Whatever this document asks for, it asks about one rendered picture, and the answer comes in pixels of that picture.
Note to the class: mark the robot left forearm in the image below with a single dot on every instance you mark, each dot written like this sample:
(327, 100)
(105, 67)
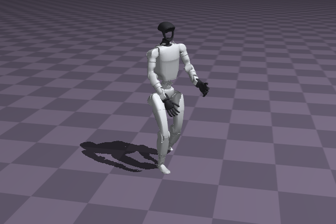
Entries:
(193, 76)

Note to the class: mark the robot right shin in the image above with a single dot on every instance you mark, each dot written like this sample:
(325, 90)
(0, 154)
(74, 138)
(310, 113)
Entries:
(162, 147)

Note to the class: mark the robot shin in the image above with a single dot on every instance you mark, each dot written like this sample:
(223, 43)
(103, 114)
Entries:
(173, 138)
(162, 147)

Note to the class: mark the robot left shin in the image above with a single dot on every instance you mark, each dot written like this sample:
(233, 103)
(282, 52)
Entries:
(173, 138)

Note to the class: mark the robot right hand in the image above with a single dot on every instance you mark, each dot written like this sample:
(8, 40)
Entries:
(169, 105)

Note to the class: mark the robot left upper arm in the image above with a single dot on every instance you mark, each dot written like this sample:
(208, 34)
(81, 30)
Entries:
(185, 58)

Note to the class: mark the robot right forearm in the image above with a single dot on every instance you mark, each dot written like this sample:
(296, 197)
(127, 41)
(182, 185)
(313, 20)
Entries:
(157, 86)

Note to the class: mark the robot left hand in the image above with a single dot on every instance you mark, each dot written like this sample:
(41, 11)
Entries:
(202, 87)

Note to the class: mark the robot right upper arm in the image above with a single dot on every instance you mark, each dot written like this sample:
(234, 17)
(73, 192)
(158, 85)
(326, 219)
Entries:
(151, 56)

